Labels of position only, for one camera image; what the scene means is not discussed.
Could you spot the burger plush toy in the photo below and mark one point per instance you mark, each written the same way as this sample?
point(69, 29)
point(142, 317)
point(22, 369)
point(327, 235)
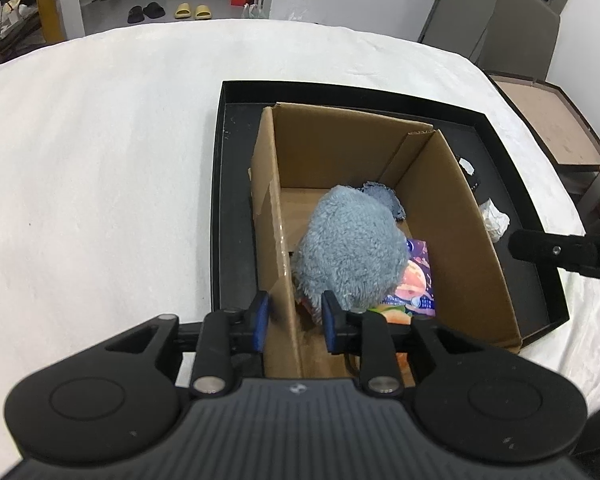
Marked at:
point(399, 316)

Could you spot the clutter pile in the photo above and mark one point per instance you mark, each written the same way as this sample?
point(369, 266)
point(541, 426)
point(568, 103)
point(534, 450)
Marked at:
point(5, 30)

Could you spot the purple printed packet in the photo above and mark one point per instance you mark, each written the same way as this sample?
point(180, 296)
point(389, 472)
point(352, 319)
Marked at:
point(420, 270)

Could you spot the white tissue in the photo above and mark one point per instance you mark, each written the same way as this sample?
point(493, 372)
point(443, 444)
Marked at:
point(492, 220)

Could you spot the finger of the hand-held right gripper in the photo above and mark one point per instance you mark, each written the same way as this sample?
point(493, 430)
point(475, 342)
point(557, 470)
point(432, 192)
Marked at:
point(555, 250)

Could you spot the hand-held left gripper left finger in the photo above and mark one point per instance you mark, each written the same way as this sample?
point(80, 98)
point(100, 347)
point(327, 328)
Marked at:
point(260, 320)

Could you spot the small black white object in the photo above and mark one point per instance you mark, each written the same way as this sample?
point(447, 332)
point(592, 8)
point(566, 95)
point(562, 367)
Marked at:
point(472, 180)

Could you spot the grey fluffy plush toy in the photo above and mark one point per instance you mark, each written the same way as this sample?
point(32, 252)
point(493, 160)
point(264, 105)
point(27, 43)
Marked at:
point(350, 250)

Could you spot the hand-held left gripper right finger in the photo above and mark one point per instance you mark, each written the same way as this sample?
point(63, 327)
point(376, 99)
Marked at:
point(330, 325)

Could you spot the black slipper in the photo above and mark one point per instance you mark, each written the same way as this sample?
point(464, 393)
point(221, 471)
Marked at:
point(154, 10)
point(135, 14)

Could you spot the black tray with brown base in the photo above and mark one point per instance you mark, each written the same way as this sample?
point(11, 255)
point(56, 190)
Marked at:
point(545, 120)

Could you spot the brown cardboard box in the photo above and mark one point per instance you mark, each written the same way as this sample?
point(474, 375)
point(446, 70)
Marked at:
point(460, 240)

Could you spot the black shallow tray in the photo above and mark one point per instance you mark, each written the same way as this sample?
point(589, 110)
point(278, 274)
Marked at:
point(230, 185)

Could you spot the grey leaning panel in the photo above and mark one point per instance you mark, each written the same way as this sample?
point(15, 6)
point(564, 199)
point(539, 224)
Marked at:
point(520, 30)

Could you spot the grey door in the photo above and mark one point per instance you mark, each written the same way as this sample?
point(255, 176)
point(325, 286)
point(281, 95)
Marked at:
point(460, 0)

